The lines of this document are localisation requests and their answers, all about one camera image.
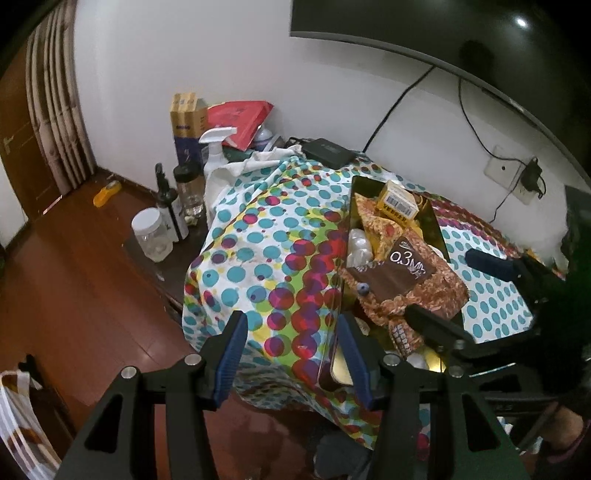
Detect thin black cable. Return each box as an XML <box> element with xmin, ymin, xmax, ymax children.
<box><xmin>457</xmin><ymin>76</ymin><xmax>532</xmax><ymax>164</ymax></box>

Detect tall blue and tan box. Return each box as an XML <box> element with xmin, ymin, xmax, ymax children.
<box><xmin>170</xmin><ymin>92</ymin><xmax>209</xmax><ymax>174</ymax></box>

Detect orange yellow snack bag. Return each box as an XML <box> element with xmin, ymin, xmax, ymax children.
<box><xmin>353</xmin><ymin>194</ymin><xmax>439</xmax><ymax>264</ymax></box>

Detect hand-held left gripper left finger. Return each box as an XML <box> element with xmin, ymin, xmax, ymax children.
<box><xmin>58</xmin><ymin>310</ymin><xmax>249</xmax><ymax>480</ymax></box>

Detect clear jar with white lid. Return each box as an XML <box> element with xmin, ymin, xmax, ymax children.
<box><xmin>131</xmin><ymin>208</ymin><xmax>174</xmax><ymax>263</ymax></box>

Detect white cloth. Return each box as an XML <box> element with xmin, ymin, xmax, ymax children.
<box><xmin>205</xmin><ymin>147</ymin><xmax>303</xmax><ymax>222</ymax></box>

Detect red plastic bag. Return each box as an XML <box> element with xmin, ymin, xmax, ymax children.
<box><xmin>207</xmin><ymin>100</ymin><xmax>274</xmax><ymax>152</ymax></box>

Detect polka dot tablecloth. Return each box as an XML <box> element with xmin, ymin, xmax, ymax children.
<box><xmin>182</xmin><ymin>154</ymin><xmax>566</xmax><ymax>450</ymax></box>

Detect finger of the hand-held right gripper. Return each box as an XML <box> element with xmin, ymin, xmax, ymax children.
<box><xmin>405</xmin><ymin>305</ymin><xmax>477</xmax><ymax>356</ymax></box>
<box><xmin>464</xmin><ymin>249</ymin><xmax>555</xmax><ymax>289</ymax></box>

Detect large yellow cartoon box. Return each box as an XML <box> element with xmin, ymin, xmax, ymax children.
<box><xmin>373</xmin><ymin>180</ymin><xmax>421</xmax><ymax>222</ymax></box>

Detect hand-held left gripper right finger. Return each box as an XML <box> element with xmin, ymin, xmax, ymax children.
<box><xmin>337</xmin><ymin>311</ymin><xmax>532</xmax><ymax>480</ymax></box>

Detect low dark wooden cabinet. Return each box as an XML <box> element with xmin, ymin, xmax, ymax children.
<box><xmin>122</xmin><ymin>217</ymin><xmax>218</xmax><ymax>324</ymax></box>

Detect striped curtain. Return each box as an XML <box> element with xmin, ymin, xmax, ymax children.
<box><xmin>25</xmin><ymin>0</ymin><xmax>98</xmax><ymax>195</ymax></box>

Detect yellow slipper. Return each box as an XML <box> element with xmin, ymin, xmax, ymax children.
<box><xmin>93</xmin><ymin>181</ymin><xmax>122</xmax><ymax>208</ymax></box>

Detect white wall socket plate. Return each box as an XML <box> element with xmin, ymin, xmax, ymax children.
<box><xmin>482</xmin><ymin>145</ymin><xmax>543</xmax><ymax>206</ymax></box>

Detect clear bottle with black lid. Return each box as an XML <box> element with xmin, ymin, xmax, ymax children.
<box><xmin>173</xmin><ymin>164</ymin><xmax>206</xmax><ymax>220</ymax></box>

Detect black charger cable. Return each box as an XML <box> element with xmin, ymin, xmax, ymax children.
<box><xmin>487</xmin><ymin>189</ymin><xmax>527</xmax><ymax>227</ymax></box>

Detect golden tin tray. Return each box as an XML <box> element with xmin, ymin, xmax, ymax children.
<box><xmin>318</xmin><ymin>174</ymin><xmax>467</xmax><ymax>388</ymax></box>

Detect white spray bottle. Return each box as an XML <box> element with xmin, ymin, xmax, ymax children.
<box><xmin>198</xmin><ymin>127</ymin><xmax>238</xmax><ymax>185</ymax></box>

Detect nut patterned snack bag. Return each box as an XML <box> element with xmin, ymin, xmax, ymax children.
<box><xmin>339</xmin><ymin>240</ymin><xmax>469</xmax><ymax>358</ymax></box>

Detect person's grey pants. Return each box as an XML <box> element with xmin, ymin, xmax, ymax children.
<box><xmin>314</xmin><ymin>429</ymin><xmax>375</xmax><ymax>480</ymax></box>

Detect white striped bag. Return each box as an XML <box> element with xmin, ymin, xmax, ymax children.
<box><xmin>0</xmin><ymin>369</ymin><xmax>63</xmax><ymax>480</ymax></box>

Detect black spray bottle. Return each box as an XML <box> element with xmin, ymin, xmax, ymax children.
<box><xmin>154</xmin><ymin>162</ymin><xmax>190</xmax><ymax>241</ymax></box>

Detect wooden door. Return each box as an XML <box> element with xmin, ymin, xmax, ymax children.
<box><xmin>0</xmin><ymin>51</ymin><xmax>63</xmax><ymax>222</ymax></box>

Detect black plug-in charger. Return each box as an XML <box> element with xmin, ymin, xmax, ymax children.
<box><xmin>522</xmin><ymin>157</ymin><xmax>548</xmax><ymax>199</ymax></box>

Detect long black cable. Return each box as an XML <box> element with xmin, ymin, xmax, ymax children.
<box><xmin>362</xmin><ymin>65</ymin><xmax>435</xmax><ymax>153</ymax></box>

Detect black set-top box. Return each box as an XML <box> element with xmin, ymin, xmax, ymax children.
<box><xmin>301</xmin><ymin>137</ymin><xmax>357</xmax><ymax>170</ymax></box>

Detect person's right forearm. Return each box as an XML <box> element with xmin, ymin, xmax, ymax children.
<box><xmin>531</xmin><ymin>383</ymin><xmax>591</xmax><ymax>480</ymax></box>

